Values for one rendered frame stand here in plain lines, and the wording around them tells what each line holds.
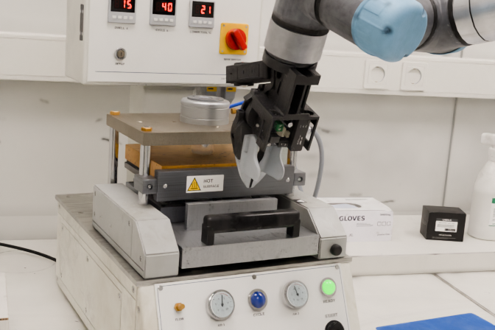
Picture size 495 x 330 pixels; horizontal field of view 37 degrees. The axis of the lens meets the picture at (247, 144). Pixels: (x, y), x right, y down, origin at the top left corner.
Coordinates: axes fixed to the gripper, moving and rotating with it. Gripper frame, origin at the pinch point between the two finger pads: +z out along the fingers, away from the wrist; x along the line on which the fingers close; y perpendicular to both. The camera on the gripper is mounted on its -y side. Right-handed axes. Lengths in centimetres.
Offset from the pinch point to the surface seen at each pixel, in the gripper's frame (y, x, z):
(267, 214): 4.4, 2.0, 3.8
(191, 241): 3.5, -8.6, 8.1
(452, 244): -19, 71, 35
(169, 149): -18.2, -4.7, 6.6
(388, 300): -5, 42, 35
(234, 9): -35.5, 10.5, -11.6
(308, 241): 6.1, 9.1, 7.9
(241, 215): 4.2, -2.2, 3.7
